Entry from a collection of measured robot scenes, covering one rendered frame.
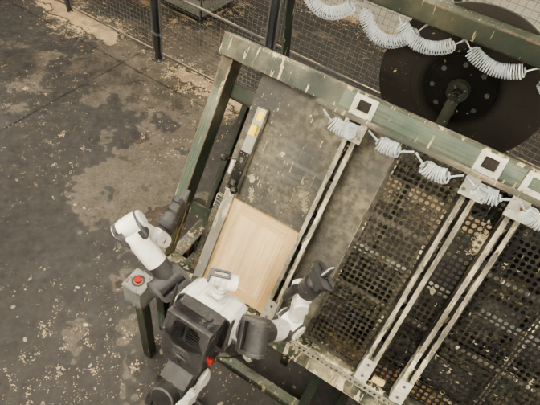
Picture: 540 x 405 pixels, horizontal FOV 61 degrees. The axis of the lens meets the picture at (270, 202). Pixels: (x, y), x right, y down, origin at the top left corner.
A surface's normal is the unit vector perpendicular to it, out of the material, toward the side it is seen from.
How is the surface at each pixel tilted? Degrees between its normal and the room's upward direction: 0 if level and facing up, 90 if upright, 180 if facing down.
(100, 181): 0
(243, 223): 60
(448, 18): 90
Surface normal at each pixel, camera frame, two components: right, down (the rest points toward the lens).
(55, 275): 0.13, -0.64
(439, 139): -0.37, 0.20
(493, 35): -0.51, 0.61
